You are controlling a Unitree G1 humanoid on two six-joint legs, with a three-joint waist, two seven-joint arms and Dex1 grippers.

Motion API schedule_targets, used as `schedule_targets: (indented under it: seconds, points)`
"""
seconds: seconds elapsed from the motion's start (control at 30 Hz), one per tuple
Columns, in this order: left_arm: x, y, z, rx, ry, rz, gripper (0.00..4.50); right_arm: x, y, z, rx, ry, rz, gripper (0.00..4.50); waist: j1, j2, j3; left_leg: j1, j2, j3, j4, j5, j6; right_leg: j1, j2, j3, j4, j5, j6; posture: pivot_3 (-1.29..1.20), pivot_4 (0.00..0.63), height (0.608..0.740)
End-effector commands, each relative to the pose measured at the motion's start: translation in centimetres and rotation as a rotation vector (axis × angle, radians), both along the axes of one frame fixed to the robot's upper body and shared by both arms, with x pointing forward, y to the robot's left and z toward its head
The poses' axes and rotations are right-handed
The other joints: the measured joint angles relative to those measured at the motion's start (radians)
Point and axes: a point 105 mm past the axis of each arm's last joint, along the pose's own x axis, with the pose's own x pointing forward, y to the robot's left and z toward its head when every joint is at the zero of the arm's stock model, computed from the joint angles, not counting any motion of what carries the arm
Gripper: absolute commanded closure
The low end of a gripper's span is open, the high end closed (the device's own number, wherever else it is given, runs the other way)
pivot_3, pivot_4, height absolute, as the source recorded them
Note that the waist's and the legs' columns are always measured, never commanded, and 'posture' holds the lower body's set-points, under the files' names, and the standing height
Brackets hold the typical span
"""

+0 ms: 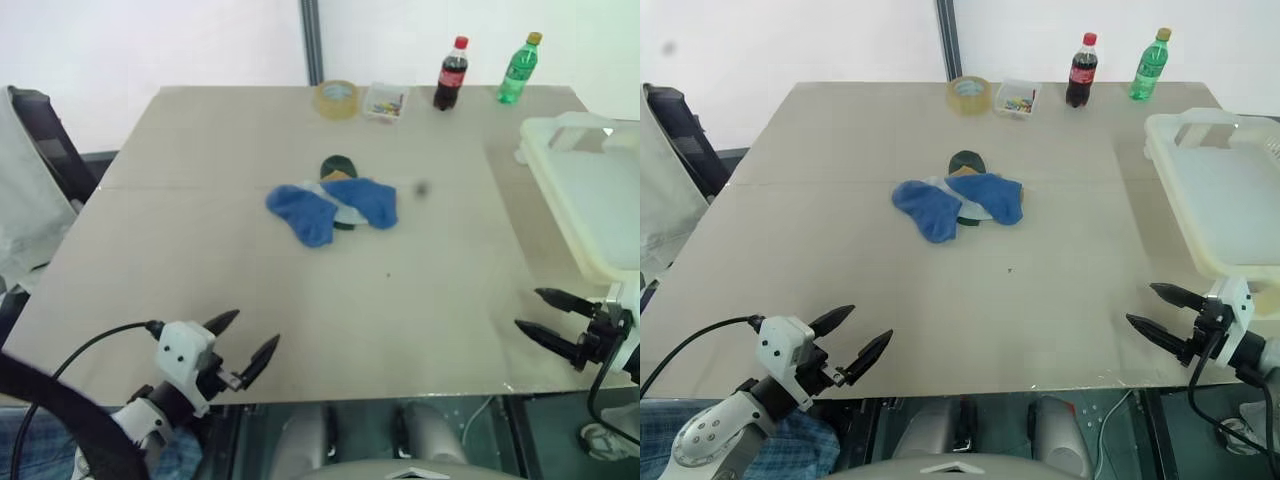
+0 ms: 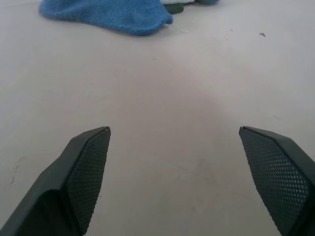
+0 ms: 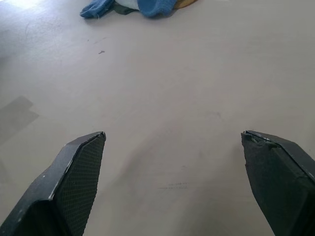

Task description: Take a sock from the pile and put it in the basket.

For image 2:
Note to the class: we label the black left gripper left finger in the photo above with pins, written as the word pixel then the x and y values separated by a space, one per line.
pixel 61 186

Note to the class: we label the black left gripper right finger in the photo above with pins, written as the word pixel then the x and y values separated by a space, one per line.
pixel 283 177

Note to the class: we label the blue knitted cloth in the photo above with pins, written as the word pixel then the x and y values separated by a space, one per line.
pixel 110 14

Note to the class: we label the dark green cloth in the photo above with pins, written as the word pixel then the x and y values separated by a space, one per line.
pixel 175 8

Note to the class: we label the white cloth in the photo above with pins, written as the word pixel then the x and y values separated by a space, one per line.
pixel 176 1

